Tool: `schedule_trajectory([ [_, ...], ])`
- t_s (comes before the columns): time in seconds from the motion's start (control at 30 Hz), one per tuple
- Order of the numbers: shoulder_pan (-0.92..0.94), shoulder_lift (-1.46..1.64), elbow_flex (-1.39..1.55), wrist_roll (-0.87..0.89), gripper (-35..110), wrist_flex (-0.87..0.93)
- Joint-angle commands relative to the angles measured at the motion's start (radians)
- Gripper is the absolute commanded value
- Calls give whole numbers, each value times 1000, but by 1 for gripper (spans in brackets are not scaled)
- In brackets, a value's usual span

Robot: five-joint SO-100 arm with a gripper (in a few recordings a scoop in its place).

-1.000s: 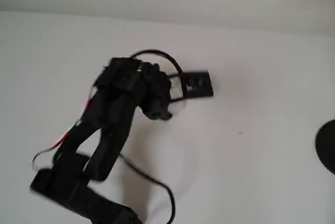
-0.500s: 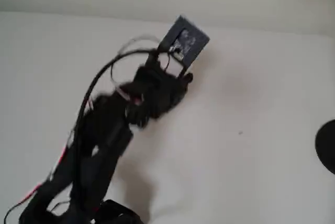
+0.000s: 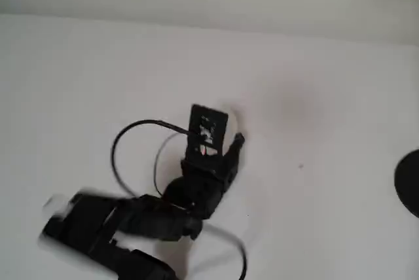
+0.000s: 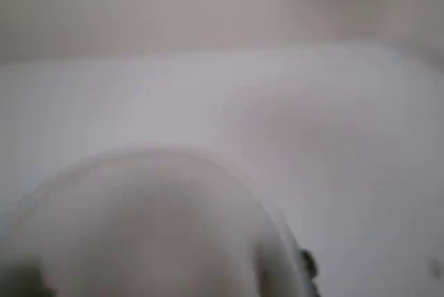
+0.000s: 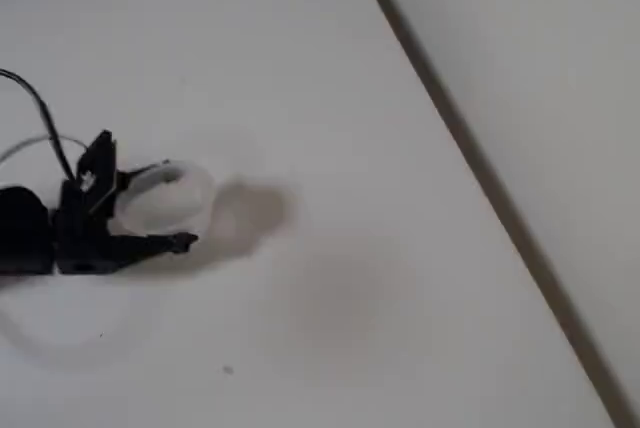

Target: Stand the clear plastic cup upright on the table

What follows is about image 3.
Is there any small clear plastic cup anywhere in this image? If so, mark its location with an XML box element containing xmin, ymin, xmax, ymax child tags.
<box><xmin>215</xmin><ymin>99</ymin><xmax>244</xmax><ymax>145</ymax></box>

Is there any black round object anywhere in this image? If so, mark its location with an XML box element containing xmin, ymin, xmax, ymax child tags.
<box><xmin>393</xmin><ymin>149</ymin><xmax>419</xmax><ymax>219</ymax></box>

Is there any black camera circuit board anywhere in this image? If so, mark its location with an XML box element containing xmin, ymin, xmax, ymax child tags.
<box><xmin>185</xmin><ymin>103</ymin><xmax>230</xmax><ymax>166</ymax></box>

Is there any grey cable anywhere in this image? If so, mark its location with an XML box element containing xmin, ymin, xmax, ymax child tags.
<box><xmin>201</xmin><ymin>222</ymin><xmax>247</xmax><ymax>280</ymax></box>

